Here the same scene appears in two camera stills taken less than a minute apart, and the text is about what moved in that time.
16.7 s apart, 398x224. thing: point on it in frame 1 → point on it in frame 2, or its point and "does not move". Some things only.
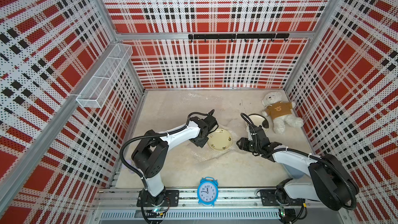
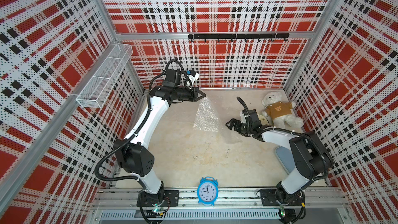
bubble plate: (220, 139) → (264, 120)
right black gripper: (242, 143) → (238, 123)
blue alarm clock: (208, 191) does not move
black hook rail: (244, 36) does not move
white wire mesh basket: (93, 93) does not move
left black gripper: (202, 143) → (193, 97)
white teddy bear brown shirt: (280, 112) does not move
